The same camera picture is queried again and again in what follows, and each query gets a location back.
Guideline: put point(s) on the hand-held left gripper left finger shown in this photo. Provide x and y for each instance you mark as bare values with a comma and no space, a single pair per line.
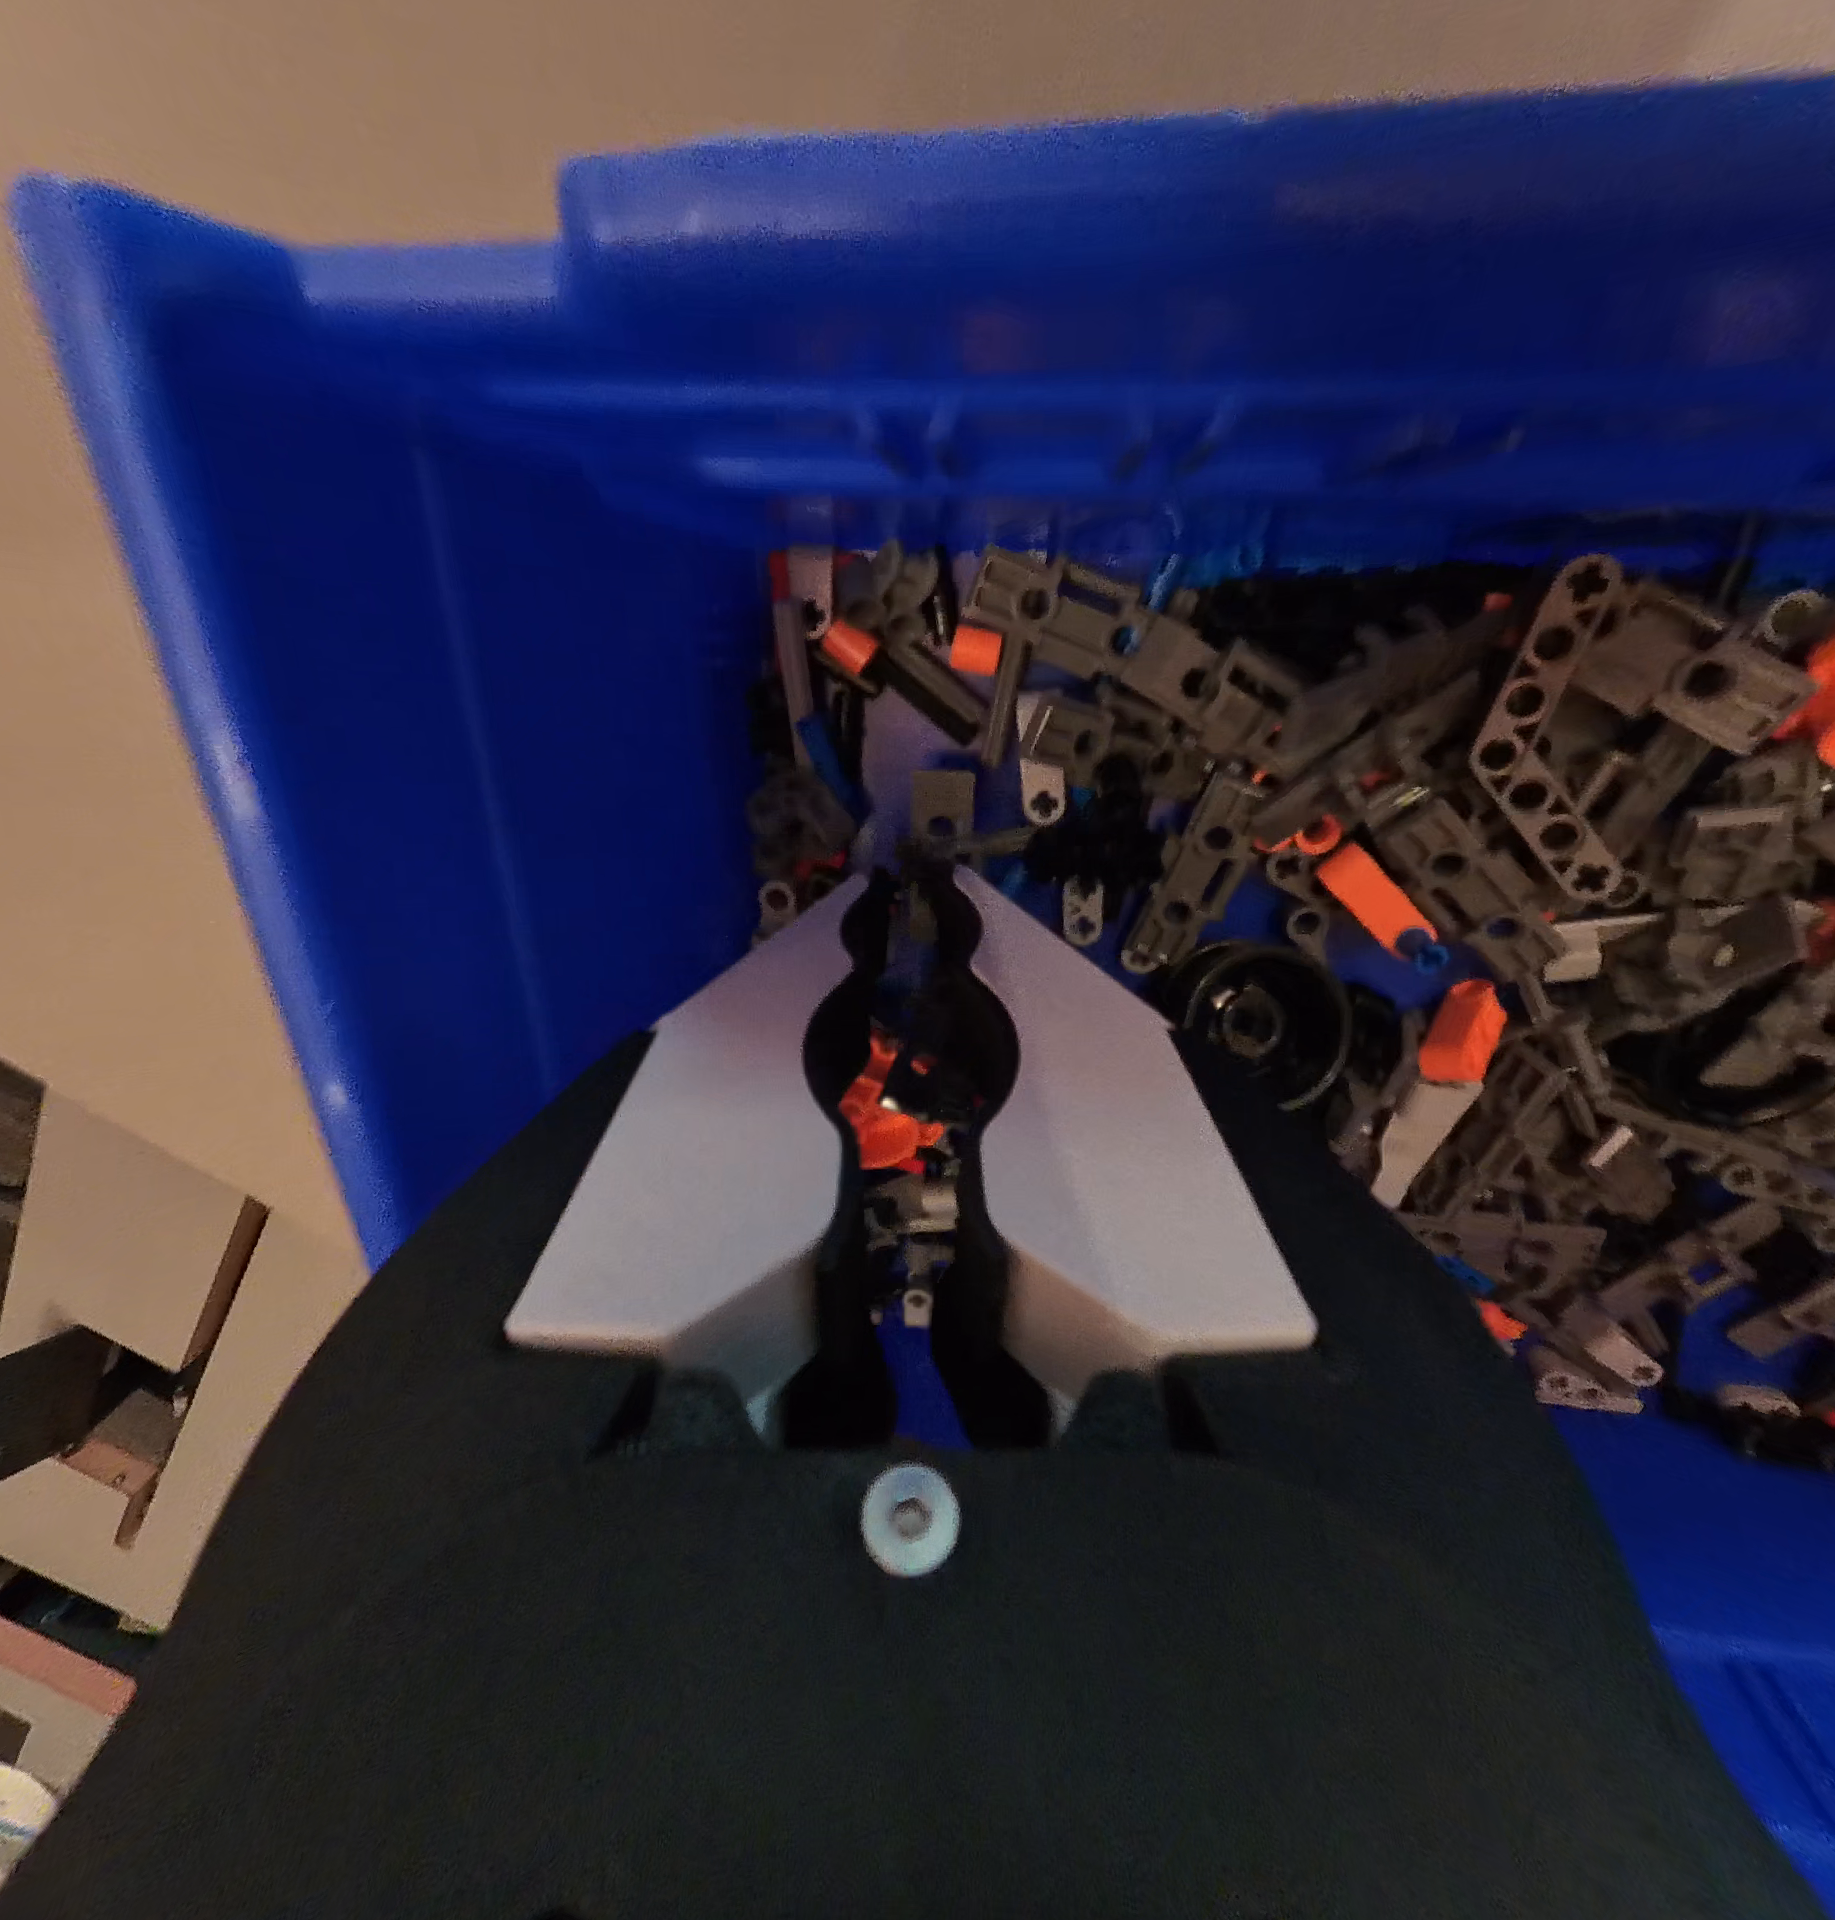
678,1185

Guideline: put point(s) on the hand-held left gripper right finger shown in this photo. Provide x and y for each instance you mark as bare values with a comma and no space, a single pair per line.
1142,1185

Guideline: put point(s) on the dark grey connector piece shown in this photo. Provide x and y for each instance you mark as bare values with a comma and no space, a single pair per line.
942,794

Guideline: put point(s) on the blue plastic bin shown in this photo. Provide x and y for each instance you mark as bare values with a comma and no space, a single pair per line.
482,675

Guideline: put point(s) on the pile of toy building pieces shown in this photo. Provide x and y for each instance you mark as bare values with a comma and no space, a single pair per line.
1531,781

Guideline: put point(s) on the black pulley wheel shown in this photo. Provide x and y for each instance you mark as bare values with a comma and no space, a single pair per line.
1247,1021

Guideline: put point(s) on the white furniture panel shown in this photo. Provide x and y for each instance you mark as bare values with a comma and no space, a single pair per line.
106,1201

